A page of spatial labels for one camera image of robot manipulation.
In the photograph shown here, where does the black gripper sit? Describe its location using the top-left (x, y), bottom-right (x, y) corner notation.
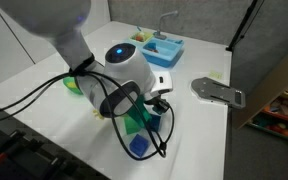
top-left (143, 91), bottom-right (172, 108)

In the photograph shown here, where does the green toy block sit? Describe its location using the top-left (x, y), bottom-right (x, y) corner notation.
top-left (123, 116), bottom-right (142, 135)

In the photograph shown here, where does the blue toy sink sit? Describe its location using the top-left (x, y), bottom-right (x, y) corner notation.
top-left (128, 30), bottom-right (186, 69)

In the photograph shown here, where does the large blue toy block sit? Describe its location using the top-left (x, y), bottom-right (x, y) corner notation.
top-left (129, 133), bottom-right (151, 158)

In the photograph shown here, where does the small blue toy cup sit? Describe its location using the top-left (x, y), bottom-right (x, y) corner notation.
top-left (146, 45), bottom-right (160, 54)

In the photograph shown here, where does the yellow spiky star toy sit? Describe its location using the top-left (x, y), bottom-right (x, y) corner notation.
top-left (91, 109), bottom-right (105, 120)

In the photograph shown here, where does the small orange toy food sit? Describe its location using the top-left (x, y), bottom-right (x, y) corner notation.
top-left (133, 34), bottom-right (146, 42)

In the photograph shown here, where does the grey toy faucet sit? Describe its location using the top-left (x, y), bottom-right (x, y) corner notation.
top-left (153, 10), bottom-right (179, 41)

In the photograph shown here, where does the translucent green plastic bowl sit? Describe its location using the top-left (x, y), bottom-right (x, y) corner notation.
top-left (62, 76), bottom-right (84, 96)

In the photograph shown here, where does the yellow toy animal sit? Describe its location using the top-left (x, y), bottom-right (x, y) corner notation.
top-left (65, 80), bottom-right (78, 90)

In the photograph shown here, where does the toy shelf with colourful bins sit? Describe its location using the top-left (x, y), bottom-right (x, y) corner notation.
top-left (233, 42), bottom-right (288, 145)

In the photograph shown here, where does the small dark blue block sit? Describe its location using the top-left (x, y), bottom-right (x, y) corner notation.
top-left (149, 114), bottom-right (162, 133)

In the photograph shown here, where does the grey metal mounting plate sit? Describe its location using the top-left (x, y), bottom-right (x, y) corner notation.
top-left (190, 76), bottom-right (247, 110)

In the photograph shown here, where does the yellow-green sink basket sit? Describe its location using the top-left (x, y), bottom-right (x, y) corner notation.
top-left (129, 30), bottom-right (154, 44)

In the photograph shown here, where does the black clamp equipment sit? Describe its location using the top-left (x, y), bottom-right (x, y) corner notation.
top-left (0, 121), bottom-right (110, 180)

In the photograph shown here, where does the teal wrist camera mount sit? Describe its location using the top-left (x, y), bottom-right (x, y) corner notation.
top-left (127, 94), bottom-right (151, 129)

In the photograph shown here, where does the black cable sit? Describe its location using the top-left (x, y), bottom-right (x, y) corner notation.
top-left (83, 69), bottom-right (176, 162)
top-left (0, 71), bottom-right (95, 125)

